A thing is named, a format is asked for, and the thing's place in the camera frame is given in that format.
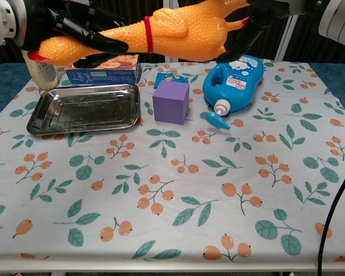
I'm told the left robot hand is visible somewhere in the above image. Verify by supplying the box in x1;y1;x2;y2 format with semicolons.
21;0;129;68

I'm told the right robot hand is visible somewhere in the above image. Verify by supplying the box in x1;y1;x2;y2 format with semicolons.
217;0;320;64

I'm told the orange rubber chicken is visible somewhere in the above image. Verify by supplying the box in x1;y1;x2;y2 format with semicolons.
27;0;250;63

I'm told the stainless steel tray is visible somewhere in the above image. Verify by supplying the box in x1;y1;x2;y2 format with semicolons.
26;83;141;136

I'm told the orange blue cookie box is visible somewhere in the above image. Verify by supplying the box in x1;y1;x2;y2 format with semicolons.
65;54;143;86

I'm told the blue pump detergent bottle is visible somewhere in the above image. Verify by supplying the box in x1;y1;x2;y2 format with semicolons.
202;54;265;131

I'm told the small blue snack packet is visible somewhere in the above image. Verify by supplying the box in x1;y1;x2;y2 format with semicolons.
154;72;190;89

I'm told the purple foam cube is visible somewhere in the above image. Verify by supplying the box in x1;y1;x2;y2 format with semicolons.
152;80;190;125

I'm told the floral print tablecloth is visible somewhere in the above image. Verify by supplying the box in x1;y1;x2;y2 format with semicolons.
0;59;345;265

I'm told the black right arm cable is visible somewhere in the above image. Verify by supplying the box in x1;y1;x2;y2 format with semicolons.
318;160;345;276

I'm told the white metal table frame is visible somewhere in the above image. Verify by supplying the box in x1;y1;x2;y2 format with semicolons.
0;260;345;274

